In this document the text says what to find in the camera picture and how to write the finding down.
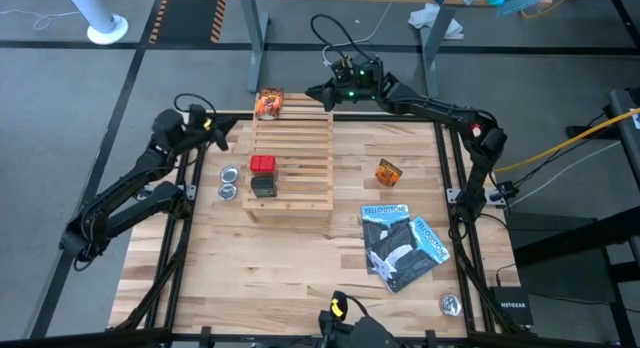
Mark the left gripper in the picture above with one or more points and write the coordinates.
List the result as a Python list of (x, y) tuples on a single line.
[(192, 128)]

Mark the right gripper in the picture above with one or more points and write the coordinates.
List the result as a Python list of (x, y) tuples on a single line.
[(362, 85)]

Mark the red-lidded smoked paprika tin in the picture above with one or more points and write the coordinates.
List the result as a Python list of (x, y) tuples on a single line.
[(263, 164)]

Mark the orange taco mix packet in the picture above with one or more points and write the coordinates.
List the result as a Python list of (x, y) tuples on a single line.
[(389, 173), (270, 104)]

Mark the green black pepper tin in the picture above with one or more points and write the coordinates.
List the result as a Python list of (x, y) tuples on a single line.
[(264, 186)]

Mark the wooden slatted shelf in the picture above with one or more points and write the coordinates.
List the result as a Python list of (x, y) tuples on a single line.
[(305, 188)]

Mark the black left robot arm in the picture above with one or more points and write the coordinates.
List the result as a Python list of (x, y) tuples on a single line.
[(130, 170)]

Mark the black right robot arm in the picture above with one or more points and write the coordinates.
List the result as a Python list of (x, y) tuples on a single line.
[(435, 110)]

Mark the round silver tin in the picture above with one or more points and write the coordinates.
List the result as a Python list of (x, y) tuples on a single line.
[(227, 191), (229, 175)]

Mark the black mat with hazard stripes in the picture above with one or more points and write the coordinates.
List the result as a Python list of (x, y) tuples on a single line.
[(190, 18)]

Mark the white crumpled cloth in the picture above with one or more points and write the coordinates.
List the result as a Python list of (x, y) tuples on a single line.
[(430, 15)]

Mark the Yellowstone picture book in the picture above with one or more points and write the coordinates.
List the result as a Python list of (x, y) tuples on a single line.
[(380, 223), (432, 240)]

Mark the black power plug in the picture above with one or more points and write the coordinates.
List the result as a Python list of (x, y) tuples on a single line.
[(505, 192)]

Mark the teal cloth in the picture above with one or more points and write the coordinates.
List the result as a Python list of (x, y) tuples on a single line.
[(515, 0)]

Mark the small silver disc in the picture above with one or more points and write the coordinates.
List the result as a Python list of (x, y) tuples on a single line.
[(451, 305)]

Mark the black side desk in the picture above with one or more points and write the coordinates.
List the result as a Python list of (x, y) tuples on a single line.
[(575, 236)]

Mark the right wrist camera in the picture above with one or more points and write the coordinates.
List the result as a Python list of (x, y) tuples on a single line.
[(341, 68)]

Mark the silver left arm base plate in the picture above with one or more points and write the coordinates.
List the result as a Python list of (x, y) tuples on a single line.
[(190, 190)]

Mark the black aluminium table frame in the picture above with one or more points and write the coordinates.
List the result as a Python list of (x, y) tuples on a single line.
[(400, 117)]

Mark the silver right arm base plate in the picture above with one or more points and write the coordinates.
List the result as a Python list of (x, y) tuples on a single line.
[(452, 194)]

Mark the black Netgear network switch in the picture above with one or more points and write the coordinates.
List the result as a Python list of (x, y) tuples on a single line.
[(512, 305)]

